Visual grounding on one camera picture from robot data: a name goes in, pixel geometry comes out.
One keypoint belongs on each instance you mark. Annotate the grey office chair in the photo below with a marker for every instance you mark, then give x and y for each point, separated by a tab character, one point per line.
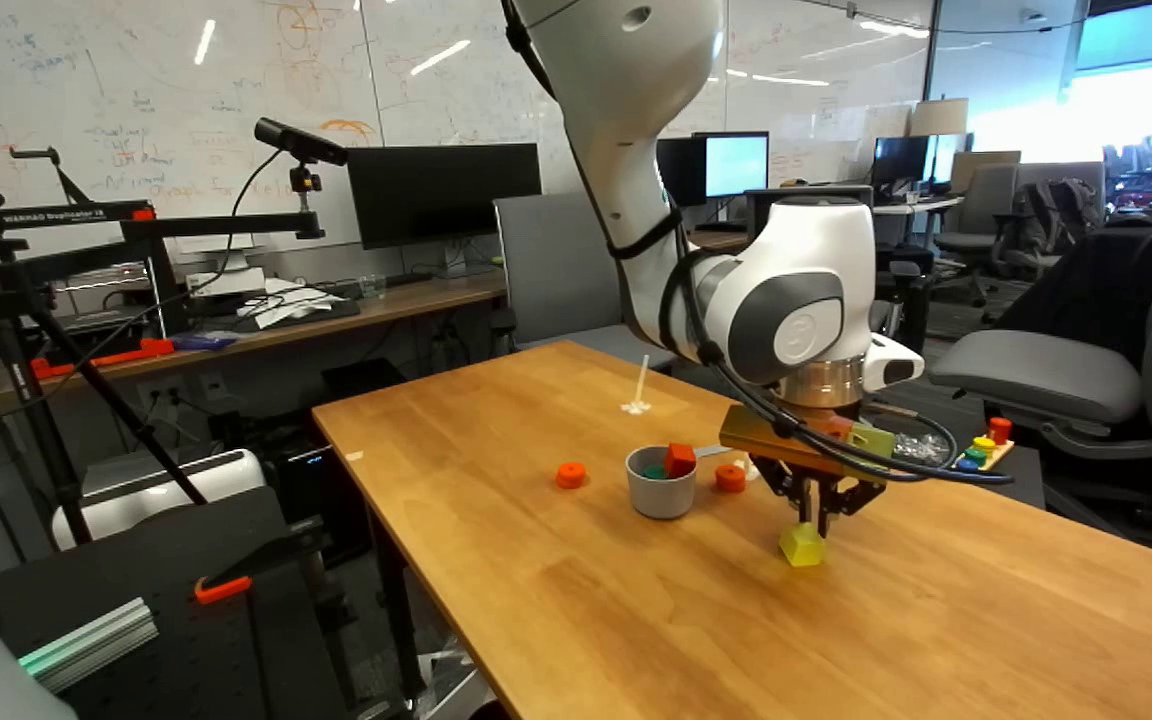
1070	363

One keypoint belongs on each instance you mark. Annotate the small orange round block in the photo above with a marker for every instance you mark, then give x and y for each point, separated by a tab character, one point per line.
728	478

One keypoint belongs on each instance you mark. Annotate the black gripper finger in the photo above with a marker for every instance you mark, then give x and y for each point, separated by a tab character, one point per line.
804	501
847	507

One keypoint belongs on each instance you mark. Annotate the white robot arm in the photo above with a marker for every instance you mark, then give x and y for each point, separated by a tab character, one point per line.
762	293

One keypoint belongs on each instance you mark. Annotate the green octagonal block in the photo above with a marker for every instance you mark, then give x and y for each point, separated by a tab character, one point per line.
654	471

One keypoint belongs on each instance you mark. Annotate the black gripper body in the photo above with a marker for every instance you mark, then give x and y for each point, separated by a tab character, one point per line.
780	478

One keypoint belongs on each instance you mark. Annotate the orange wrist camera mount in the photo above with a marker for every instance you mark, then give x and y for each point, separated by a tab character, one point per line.
822	445

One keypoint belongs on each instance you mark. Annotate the grey plastic pot with handle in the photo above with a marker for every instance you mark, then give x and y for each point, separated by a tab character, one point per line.
669	497

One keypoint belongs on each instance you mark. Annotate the colourful wooden stacking toy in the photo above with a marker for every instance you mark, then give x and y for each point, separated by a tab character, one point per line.
987	448

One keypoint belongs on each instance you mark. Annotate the lit computer monitor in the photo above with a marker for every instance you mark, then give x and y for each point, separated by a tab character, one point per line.
734	163

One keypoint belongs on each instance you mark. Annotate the red-orange cube block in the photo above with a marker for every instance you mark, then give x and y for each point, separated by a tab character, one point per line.
570	478

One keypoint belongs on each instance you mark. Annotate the yellow cube block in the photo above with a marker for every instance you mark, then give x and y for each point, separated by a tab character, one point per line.
802	544

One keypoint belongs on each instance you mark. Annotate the orange round block with hole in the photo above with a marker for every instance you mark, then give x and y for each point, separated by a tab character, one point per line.
676	461

